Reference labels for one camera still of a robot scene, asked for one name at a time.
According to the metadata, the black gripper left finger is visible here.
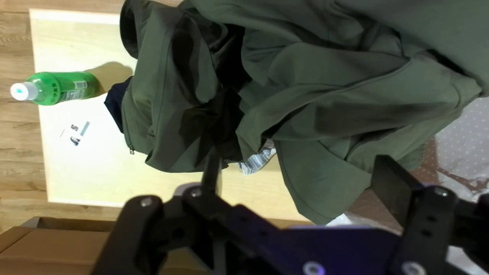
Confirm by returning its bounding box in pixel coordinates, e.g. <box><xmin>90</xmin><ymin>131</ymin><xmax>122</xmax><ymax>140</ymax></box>
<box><xmin>90</xmin><ymin>146</ymin><xmax>307</xmax><ymax>275</ymax></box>

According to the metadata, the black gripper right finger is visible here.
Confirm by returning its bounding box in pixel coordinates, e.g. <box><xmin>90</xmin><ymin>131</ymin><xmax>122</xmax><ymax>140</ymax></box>
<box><xmin>371</xmin><ymin>154</ymin><xmax>489</xmax><ymax>275</ymax></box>

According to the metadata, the navy blue cloth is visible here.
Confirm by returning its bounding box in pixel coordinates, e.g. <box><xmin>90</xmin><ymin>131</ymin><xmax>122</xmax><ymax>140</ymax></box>
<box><xmin>102</xmin><ymin>76</ymin><xmax>134</xmax><ymax>134</ymax></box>

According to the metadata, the blue white plaid cloth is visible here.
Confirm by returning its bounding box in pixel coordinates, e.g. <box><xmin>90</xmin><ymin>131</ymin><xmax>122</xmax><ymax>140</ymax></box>
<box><xmin>238</xmin><ymin>137</ymin><xmax>279</xmax><ymax>175</ymax></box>

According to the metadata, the olive green cloth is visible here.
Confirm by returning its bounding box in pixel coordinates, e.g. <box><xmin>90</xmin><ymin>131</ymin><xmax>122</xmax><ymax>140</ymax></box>
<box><xmin>119</xmin><ymin>0</ymin><xmax>489</xmax><ymax>226</ymax></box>

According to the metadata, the green plastic bottle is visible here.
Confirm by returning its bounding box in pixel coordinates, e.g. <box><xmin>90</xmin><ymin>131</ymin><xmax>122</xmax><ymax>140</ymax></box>
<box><xmin>9</xmin><ymin>70</ymin><xmax>105</xmax><ymax>106</ymax></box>

